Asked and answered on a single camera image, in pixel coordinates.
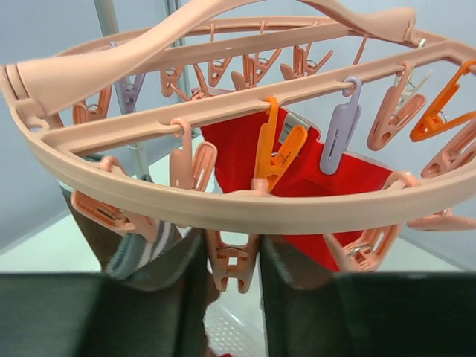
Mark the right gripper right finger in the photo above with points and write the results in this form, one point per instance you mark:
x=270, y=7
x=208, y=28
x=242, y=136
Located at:
x=310, y=311

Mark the brown striped sock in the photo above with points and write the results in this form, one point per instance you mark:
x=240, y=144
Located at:
x=154, y=266
x=105, y=227

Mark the metal drying rack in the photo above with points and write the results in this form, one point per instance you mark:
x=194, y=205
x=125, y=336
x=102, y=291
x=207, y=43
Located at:
x=144, y=72

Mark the white perforated basket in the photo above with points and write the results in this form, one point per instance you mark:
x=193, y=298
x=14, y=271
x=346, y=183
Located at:
x=231, y=332

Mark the red sock white letters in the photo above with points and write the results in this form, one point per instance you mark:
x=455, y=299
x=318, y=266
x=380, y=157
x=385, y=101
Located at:
x=236, y=141

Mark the pink round clip hanger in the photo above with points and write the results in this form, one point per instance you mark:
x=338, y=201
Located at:
x=328, y=131

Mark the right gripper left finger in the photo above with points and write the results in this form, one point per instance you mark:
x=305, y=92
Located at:
x=93, y=315

